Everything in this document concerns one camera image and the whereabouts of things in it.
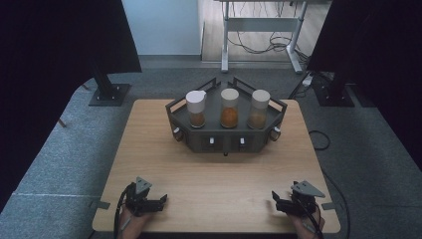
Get hand-held gripper cable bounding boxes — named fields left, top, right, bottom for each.
left=113, top=182, right=137, bottom=239
left=297, top=172, right=353, bottom=239

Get right hand-held gripper cable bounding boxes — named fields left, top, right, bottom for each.
left=297, top=172, right=353, bottom=239

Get person's left hand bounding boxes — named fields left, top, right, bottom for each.
left=118, top=207, right=154, bottom=235

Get spice jar with spouted white lid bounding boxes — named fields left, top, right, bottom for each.
left=184, top=90, right=208, bottom=129

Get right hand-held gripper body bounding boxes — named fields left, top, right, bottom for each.
left=286, top=179, right=326, bottom=218

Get left hand-held gripper cable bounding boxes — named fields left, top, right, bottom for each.
left=113, top=182, right=137, bottom=239

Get black corner rack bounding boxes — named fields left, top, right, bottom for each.
left=164, top=77, right=289, bottom=157

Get orange spice jar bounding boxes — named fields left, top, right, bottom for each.
left=219, top=88, right=240, bottom=129

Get beige spice jar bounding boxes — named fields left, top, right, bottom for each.
left=247, top=89, right=272, bottom=130

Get black stand with base plate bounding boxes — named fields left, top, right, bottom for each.
left=88, top=61, right=131, bottom=108
left=312, top=71, right=356, bottom=109

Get black looped floor cable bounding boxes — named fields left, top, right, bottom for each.
left=308, top=129, right=331, bottom=151

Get person's right hand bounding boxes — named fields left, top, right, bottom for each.
left=287, top=212, right=326, bottom=239

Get black cables under desk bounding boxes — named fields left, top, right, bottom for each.
left=227, top=1, right=313, bottom=65

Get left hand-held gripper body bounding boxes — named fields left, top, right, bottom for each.
left=123, top=176, right=160, bottom=217

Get black curtain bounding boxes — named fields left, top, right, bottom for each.
left=0, top=0, right=143, bottom=213
left=306, top=0, right=422, bottom=172

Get white desk frame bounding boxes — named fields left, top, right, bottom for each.
left=213, top=0, right=332, bottom=75

